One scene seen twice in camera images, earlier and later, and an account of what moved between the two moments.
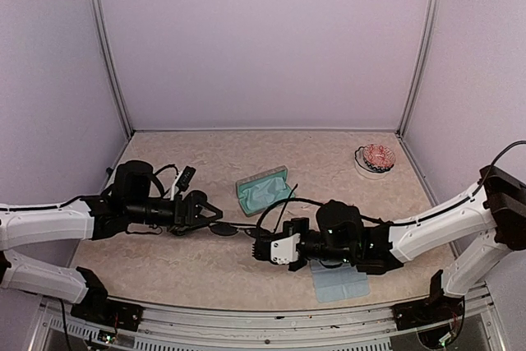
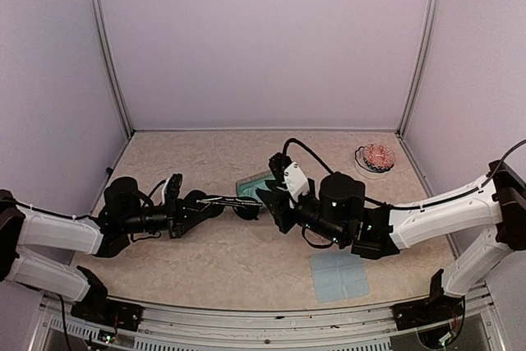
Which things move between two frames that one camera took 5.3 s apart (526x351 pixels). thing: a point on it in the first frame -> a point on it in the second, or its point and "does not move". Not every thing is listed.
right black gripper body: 289,228 -> 286,223
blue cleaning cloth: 339,283 does not move
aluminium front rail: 468,323 does not move
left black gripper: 183,215 does not move
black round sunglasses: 231,228 -> 243,208
